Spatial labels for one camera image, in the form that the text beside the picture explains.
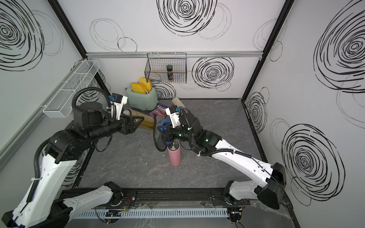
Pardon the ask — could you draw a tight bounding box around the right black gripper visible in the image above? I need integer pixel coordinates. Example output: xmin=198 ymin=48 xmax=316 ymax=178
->
xmin=159 ymin=121 xmax=197 ymax=143

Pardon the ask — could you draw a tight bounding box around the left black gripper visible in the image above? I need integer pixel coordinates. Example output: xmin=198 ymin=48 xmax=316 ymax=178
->
xmin=90 ymin=112 xmax=145 ymax=144

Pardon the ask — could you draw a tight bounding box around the gold thermos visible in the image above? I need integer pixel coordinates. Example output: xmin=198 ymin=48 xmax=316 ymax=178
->
xmin=123 ymin=108 xmax=156 ymax=131

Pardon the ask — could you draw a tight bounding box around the blue and grey cloth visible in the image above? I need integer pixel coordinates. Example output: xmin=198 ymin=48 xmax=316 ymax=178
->
xmin=153 ymin=116 xmax=173 ymax=152

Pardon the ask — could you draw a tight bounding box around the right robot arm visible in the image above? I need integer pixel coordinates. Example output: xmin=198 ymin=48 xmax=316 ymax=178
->
xmin=155 ymin=106 xmax=287 ymax=210

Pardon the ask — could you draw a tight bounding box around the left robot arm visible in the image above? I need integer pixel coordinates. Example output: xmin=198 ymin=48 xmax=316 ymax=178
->
xmin=2 ymin=88 xmax=143 ymax=228

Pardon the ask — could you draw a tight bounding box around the pink thermos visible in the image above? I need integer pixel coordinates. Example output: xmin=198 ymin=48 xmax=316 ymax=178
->
xmin=167 ymin=140 xmax=181 ymax=167

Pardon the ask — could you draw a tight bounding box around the mint green toaster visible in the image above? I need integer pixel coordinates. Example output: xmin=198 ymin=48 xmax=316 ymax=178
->
xmin=126 ymin=88 xmax=158 ymax=111

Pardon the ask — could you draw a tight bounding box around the purple candy bag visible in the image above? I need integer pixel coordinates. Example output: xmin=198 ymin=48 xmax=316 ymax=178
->
xmin=148 ymin=103 xmax=168 ymax=119

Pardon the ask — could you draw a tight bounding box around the front yellow toast slice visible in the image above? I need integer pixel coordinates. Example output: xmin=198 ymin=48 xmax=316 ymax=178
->
xmin=131 ymin=83 xmax=147 ymax=94

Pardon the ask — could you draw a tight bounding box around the yellow toast slice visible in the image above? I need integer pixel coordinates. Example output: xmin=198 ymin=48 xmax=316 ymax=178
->
xmin=131 ymin=83 xmax=147 ymax=94
xmin=139 ymin=78 xmax=152 ymax=92

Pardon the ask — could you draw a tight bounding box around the clear jar of oats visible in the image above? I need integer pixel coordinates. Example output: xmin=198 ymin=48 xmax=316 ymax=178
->
xmin=172 ymin=97 xmax=186 ymax=108

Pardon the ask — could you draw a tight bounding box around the rear yellow toast slice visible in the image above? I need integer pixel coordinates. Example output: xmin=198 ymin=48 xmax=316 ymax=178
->
xmin=139 ymin=78 xmax=152 ymax=92

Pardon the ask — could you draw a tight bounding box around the dark spice bottle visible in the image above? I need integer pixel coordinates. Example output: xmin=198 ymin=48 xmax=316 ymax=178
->
xmin=166 ymin=64 xmax=174 ymax=81

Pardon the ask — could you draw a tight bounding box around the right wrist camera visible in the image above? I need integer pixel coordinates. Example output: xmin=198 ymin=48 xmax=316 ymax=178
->
xmin=165 ymin=105 xmax=180 ymax=128

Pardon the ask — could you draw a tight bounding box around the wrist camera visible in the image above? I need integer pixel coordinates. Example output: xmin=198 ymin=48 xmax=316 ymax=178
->
xmin=109 ymin=93 xmax=128 ymax=117
xmin=165 ymin=105 xmax=180 ymax=128

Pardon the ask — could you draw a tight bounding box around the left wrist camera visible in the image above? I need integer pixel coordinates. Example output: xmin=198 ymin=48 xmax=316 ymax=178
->
xmin=109 ymin=93 xmax=128 ymax=117

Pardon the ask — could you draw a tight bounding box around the black wire basket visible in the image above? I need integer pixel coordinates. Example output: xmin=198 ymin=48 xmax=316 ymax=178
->
xmin=144 ymin=52 xmax=187 ymax=84

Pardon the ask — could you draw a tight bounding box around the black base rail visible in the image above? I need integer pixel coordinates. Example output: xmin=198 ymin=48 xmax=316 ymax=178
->
xmin=59 ymin=187 xmax=289 ymax=206

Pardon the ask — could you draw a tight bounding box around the white mesh wall shelf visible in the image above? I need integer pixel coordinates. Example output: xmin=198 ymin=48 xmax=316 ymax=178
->
xmin=43 ymin=59 xmax=100 ymax=118

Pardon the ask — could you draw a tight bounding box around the white slotted cable duct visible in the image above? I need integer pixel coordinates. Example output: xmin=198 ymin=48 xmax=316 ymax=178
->
xmin=76 ymin=208 xmax=229 ymax=220

